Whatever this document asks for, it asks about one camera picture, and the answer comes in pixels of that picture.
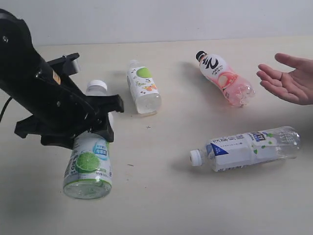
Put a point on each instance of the butterfly label clear bottle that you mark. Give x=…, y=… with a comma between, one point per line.
x=143, y=89

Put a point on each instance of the blue white label bottle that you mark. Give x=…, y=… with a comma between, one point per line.
x=246, y=149

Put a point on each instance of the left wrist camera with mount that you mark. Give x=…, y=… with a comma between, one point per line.
x=66, y=65

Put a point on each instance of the pink peach soda bottle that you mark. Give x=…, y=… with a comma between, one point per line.
x=236, y=90

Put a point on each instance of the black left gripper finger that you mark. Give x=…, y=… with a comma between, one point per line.
x=100, y=105
x=64, y=138

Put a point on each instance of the lime label clear bottle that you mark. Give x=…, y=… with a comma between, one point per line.
x=89, y=172

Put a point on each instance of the person's open hand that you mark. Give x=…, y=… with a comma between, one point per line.
x=295, y=86

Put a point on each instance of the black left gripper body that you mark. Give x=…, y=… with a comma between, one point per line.
x=27, y=78

